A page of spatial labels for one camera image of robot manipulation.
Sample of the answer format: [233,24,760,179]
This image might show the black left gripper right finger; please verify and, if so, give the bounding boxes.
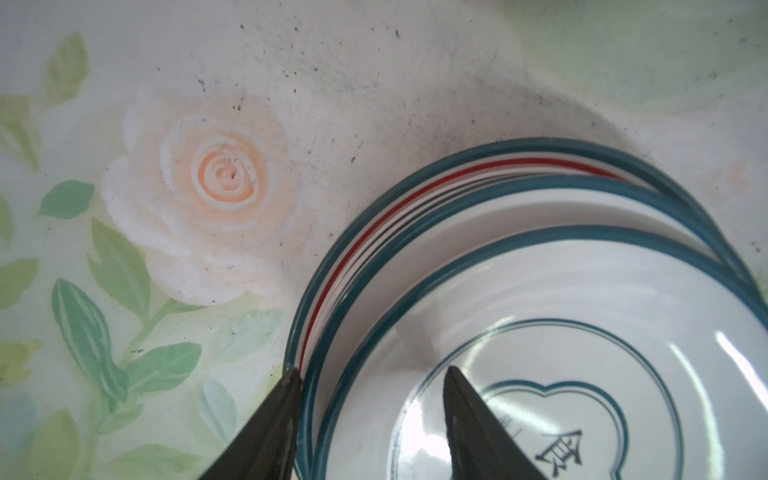
[443,366,545,480]

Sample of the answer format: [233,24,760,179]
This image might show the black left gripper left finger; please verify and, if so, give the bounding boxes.
[201,367,302,480]

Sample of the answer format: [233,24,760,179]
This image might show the white black ring plate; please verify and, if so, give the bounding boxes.
[293,175,757,479]

